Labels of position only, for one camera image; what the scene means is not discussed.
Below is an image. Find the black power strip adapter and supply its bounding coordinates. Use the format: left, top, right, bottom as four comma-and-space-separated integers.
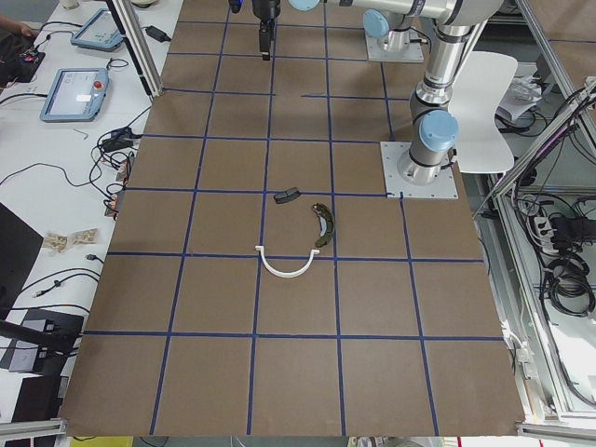
101, 127, 142, 153

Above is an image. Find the black brake pad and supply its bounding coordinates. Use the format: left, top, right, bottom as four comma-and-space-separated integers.
273, 187, 301, 205

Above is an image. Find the white plastic chair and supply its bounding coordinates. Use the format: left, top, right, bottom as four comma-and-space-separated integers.
448, 51, 518, 174

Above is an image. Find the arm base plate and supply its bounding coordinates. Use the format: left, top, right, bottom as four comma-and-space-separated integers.
365, 29, 424, 63
380, 142, 458, 200

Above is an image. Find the white curved plastic bracket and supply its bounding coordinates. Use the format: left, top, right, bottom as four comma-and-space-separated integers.
254, 245, 320, 279

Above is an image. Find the aluminium frame post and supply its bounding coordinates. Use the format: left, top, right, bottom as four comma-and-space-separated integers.
106, 0, 163, 98

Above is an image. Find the near teach pendant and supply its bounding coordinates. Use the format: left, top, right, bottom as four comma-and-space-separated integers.
39, 67, 110, 123

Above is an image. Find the far teach pendant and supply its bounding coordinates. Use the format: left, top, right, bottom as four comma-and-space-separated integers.
70, 8, 123, 52

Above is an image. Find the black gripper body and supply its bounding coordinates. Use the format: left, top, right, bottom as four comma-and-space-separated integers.
251, 0, 280, 20

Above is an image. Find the olive green brake shoe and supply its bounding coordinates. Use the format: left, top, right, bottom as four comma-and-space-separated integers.
312, 202, 335, 249

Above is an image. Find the teach pendant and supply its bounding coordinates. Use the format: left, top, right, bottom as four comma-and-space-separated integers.
70, 8, 123, 52
39, 67, 110, 123

